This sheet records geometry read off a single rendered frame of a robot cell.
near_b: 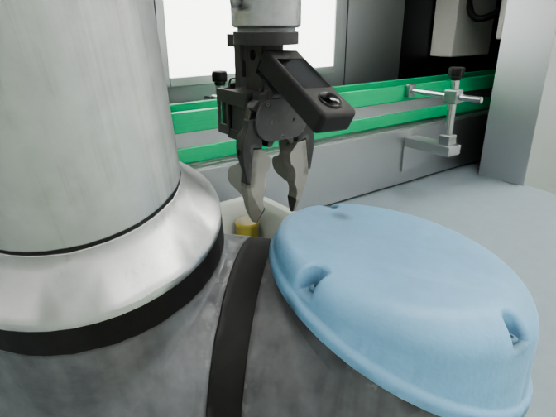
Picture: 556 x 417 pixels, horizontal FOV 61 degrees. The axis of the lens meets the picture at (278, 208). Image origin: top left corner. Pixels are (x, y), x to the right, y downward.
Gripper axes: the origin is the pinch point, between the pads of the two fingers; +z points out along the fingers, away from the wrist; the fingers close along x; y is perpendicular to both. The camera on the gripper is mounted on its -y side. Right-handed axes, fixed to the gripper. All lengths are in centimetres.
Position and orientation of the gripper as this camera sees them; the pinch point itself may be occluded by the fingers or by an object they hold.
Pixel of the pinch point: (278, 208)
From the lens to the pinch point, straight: 56.9
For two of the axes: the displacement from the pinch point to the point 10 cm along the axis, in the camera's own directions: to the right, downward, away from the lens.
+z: 0.0, 9.3, 3.7
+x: -7.8, 2.3, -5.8
